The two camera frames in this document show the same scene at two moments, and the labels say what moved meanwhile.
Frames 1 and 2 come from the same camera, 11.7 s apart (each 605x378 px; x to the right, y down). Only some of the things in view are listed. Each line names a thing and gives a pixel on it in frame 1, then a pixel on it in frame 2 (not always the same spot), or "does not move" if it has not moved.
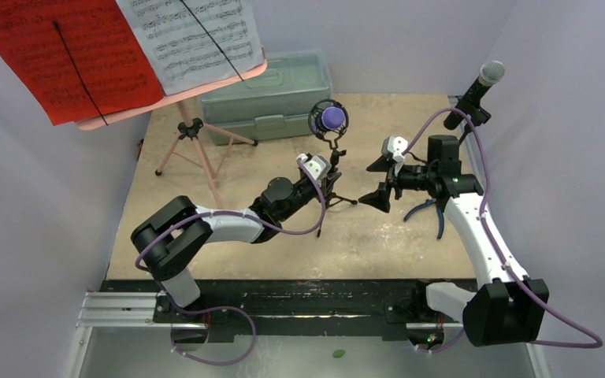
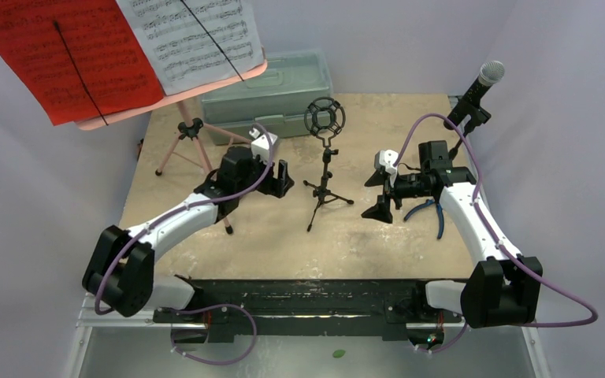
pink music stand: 188,127 does not move
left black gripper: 325,183 → 276,186
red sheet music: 79,60 does not move
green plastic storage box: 275,104 does not move
